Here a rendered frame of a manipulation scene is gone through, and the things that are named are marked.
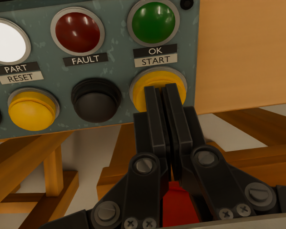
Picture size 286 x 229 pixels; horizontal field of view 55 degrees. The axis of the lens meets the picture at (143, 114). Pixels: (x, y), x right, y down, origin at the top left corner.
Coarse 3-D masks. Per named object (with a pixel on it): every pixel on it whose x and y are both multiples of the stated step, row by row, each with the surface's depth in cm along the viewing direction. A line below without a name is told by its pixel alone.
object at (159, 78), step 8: (152, 72) 14; (160, 72) 14; (168, 72) 14; (144, 80) 14; (152, 80) 14; (160, 80) 14; (168, 80) 14; (176, 80) 14; (136, 88) 14; (160, 88) 14; (184, 88) 15; (136, 96) 14; (144, 96) 14; (160, 96) 14; (184, 96) 15; (136, 104) 15; (144, 104) 15
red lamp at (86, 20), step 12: (72, 12) 12; (60, 24) 12; (72, 24) 12; (84, 24) 12; (96, 24) 12; (60, 36) 13; (72, 36) 12; (84, 36) 12; (96, 36) 13; (72, 48) 13; (84, 48) 13
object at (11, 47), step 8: (0, 24) 12; (0, 32) 12; (8, 32) 12; (16, 32) 12; (0, 40) 12; (8, 40) 12; (16, 40) 12; (0, 48) 13; (8, 48) 13; (16, 48) 13; (24, 48) 13; (0, 56) 13; (8, 56) 13; (16, 56) 13
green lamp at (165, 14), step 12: (144, 12) 12; (156, 12) 12; (168, 12) 12; (132, 24) 13; (144, 24) 12; (156, 24) 12; (168, 24) 13; (144, 36) 13; (156, 36) 13; (168, 36) 13
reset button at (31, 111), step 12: (24, 96) 14; (36, 96) 14; (12, 108) 14; (24, 108) 14; (36, 108) 14; (48, 108) 15; (12, 120) 15; (24, 120) 15; (36, 120) 15; (48, 120) 15
